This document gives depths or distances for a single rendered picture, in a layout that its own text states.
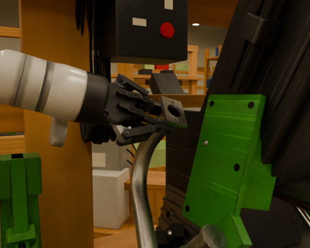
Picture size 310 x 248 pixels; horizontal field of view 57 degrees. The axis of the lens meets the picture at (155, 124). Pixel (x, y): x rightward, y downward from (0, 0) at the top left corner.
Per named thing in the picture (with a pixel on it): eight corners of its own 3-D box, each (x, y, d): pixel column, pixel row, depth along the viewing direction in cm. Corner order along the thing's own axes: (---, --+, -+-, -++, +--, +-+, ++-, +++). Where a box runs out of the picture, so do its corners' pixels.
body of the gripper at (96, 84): (81, 98, 36) (148, 115, 40) (82, 56, 41) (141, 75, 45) (64, 133, 40) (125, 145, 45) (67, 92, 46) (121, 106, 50)
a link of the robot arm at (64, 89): (65, 107, 48) (26, 97, 46) (87, 56, 41) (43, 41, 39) (61, 150, 43) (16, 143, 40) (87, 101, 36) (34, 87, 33)
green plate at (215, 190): (268, 247, 42) (299, 108, 42) (225, 246, 38) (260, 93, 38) (217, 218, 52) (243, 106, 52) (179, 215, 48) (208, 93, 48)
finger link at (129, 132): (113, 141, 41) (142, 131, 45) (120, 151, 40) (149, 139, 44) (121, 130, 39) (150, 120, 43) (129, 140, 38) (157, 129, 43)
